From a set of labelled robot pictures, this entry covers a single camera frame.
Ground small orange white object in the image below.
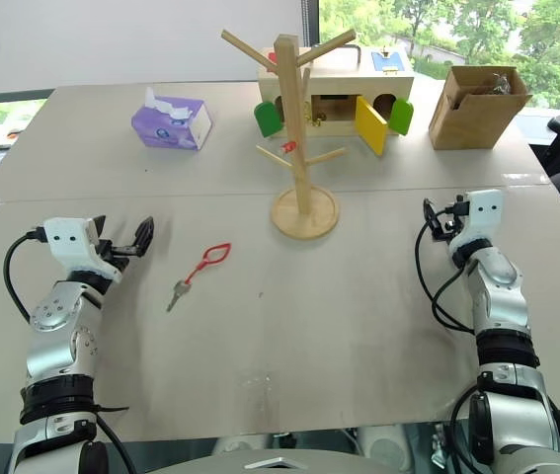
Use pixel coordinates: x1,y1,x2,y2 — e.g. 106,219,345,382
0,128,25,150

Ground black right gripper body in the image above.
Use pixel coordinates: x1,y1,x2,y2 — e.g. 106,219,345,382
431,215,461,244

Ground blue lock panel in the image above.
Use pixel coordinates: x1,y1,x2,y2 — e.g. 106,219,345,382
371,48,406,76

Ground black window frame post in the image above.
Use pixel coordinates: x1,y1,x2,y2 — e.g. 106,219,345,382
298,0,322,48

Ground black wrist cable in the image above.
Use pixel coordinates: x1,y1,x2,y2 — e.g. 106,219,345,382
415,199,481,335
3,228,47,323

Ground black right upper-arm cable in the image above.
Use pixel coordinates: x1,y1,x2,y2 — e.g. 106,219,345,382
448,387,491,474

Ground black upper-arm cable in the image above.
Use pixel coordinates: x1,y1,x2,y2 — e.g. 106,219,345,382
92,402,138,474
448,387,491,474

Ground black left upper-arm cable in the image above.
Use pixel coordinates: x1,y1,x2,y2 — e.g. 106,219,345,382
92,402,138,474

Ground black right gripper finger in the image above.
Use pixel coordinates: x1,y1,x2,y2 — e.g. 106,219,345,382
423,197,440,229

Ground dark green arched door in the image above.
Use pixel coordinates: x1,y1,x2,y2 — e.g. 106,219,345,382
253,100,283,140

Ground wooden mug tree stand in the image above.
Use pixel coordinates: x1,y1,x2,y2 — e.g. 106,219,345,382
219,28,359,241

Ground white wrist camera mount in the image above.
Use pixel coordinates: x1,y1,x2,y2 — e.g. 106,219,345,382
41,215,125,283
448,189,505,258

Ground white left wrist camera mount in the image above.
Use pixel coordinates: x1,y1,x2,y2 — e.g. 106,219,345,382
41,215,125,283

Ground white roller blind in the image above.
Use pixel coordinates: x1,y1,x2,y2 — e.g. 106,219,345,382
0,0,305,98

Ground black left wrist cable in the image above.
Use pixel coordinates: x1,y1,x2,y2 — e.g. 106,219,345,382
3,228,47,323

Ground silver key with red loop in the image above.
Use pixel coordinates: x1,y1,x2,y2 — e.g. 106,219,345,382
165,241,233,314

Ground white rounded shape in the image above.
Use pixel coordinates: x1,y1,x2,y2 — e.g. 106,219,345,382
357,423,410,459
211,434,272,456

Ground wooden lock box toy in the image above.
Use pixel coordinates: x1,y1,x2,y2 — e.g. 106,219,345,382
256,45,417,138

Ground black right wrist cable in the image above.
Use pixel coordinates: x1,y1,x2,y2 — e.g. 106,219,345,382
415,199,481,335

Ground purple tissue box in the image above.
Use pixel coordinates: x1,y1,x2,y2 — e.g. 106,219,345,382
130,87,214,151

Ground yellow square door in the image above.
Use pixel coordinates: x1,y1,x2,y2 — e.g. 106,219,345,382
354,94,391,157

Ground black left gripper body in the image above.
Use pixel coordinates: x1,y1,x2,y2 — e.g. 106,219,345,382
96,238,144,273

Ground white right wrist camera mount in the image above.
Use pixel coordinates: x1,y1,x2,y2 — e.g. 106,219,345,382
448,189,505,258

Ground light green arched door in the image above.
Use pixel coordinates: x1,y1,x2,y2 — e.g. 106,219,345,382
388,96,416,136

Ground metal parts in bag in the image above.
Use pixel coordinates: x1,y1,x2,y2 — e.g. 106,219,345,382
488,72,514,96

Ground brown cardboard box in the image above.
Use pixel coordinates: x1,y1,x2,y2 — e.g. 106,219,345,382
428,64,534,151

